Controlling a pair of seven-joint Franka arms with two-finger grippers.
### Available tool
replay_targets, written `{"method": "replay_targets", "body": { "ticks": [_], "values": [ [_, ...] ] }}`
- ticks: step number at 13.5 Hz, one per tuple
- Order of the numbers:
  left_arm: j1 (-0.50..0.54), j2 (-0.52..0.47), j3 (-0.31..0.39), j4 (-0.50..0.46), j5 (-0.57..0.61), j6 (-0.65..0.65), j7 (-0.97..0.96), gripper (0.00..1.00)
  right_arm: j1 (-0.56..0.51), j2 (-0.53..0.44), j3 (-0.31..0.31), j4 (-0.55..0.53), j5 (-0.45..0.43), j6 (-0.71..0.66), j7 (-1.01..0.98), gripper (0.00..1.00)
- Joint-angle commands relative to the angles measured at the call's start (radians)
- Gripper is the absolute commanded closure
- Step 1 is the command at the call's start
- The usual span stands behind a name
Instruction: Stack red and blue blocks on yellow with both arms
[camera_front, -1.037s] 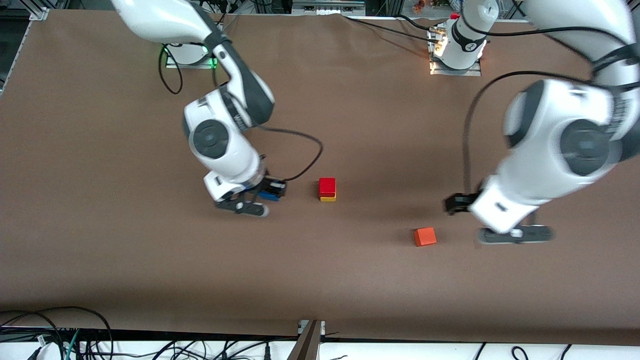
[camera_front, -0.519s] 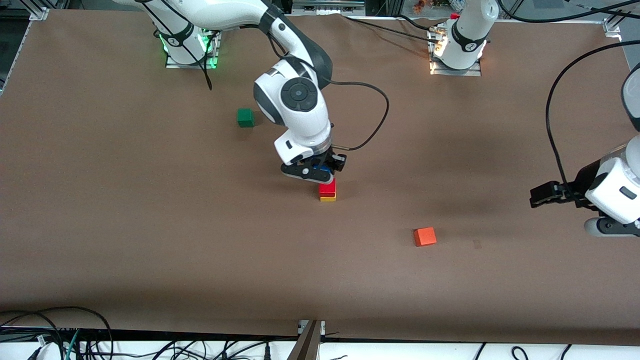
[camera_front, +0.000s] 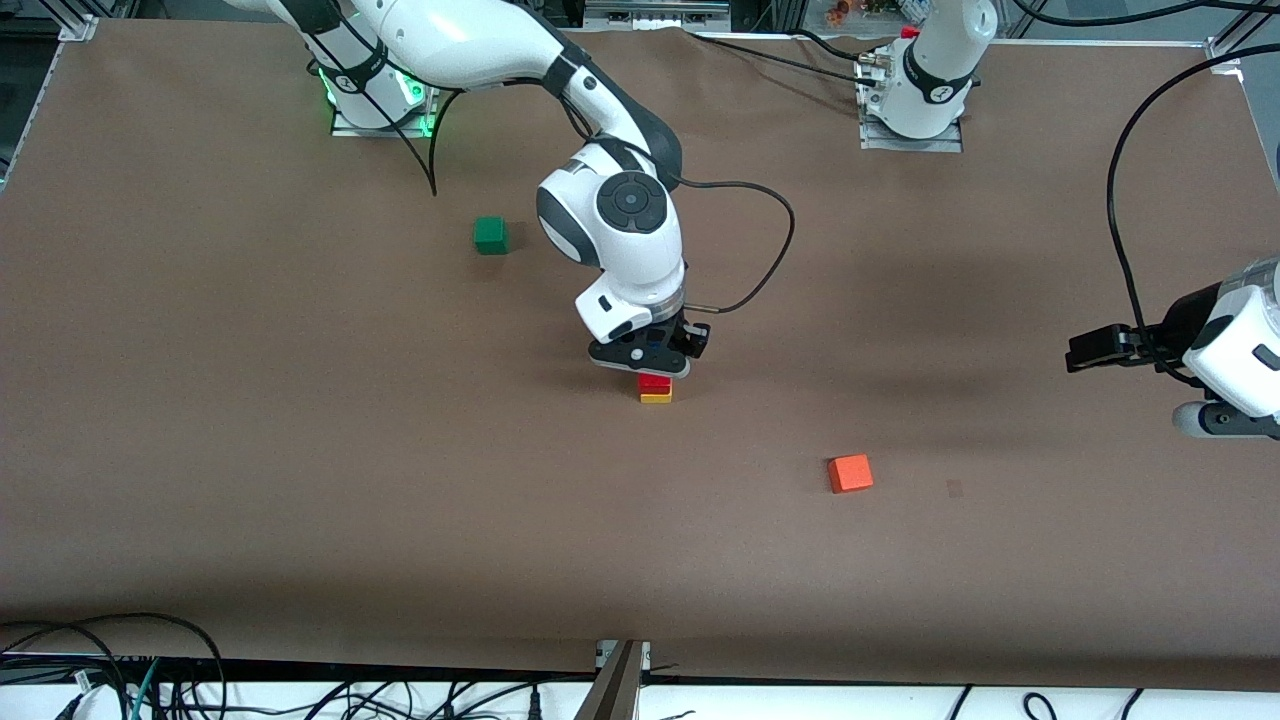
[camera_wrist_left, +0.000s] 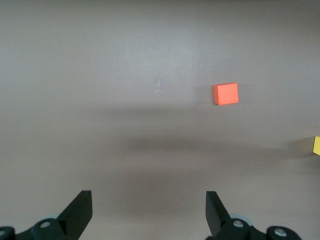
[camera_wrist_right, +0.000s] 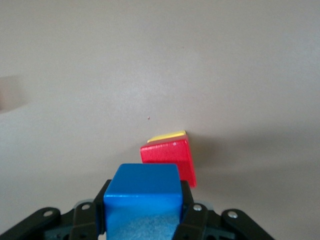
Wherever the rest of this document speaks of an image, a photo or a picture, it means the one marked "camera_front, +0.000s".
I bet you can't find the aluminium frame post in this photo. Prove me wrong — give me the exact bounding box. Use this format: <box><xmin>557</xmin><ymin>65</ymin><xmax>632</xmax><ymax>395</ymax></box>
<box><xmin>574</xmin><ymin>640</ymin><xmax>652</xmax><ymax>720</ymax></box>

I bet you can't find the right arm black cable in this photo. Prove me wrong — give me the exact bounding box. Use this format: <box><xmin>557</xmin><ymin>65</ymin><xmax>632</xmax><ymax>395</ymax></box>
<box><xmin>300</xmin><ymin>0</ymin><xmax>797</xmax><ymax>317</ymax></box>

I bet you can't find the orange wooden block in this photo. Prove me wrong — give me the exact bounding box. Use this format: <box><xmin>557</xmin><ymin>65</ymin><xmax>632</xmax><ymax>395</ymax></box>
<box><xmin>827</xmin><ymin>454</ymin><xmax>875</xmax><ymax>495</ymax></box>

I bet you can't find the black base power cable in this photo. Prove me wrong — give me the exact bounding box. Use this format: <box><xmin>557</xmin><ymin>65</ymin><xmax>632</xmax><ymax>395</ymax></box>
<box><xmin>685</xmin><ymin>28</ymin><xmax>886</xmax><ymax>89</ymax></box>

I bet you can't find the grey metal rail device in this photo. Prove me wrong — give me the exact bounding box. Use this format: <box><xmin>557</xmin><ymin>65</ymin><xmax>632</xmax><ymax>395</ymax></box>
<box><xmin>584</xmin><ymin>0</ymin><xmax>733</xmax><ymax>33</ymax></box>

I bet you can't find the black looped cable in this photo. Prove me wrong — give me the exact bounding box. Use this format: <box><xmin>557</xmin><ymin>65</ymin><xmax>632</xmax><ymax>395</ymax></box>
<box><xmin>0</xmin><ymin>612</ymin><xmax>229</xmax><ymax>720</ymax></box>

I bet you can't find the white lower shelf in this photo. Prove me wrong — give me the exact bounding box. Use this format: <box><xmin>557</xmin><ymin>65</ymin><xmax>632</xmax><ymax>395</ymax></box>
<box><xmin>0</xmin><ymin>655</ymin><xmax>1280</xmax><ymax>720</ymax></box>

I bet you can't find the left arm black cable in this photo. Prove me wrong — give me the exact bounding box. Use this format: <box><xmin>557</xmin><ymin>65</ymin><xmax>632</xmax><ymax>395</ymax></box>
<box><xmin>1105</xmin><ymin>42</ymin><xmax>1280</xmax><ymax>389</ymax></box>

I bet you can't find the green cable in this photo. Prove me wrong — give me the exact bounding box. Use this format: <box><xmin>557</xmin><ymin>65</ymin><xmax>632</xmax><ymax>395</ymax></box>
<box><xmin>128</xmin><ymin>660</ymin><xmax>163</xmax><ymax>720</ymax></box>

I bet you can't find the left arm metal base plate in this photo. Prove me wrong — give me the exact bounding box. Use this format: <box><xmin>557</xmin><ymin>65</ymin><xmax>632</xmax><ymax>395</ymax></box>
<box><xmin>856</xmin><ymin>55</ymin><xmax>965</xmax><ymax>154</ymax></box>

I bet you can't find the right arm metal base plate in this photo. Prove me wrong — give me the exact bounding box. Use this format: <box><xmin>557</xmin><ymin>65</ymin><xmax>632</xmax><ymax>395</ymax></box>
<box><xmin>330</xmin><ymin>60</ymin><xmax>441</xmax><ymax>139</ymax></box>

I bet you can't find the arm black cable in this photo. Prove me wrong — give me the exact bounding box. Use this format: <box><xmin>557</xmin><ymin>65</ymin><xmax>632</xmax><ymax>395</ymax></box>
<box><xmin>1105</xmin><ymin>42</ymin><xmax>1280</xmax><ymax>389</ymax></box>
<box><xmin>300</xmin><ymin>0</ymin><xmax>797</xmax><ymax>317</ymax></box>

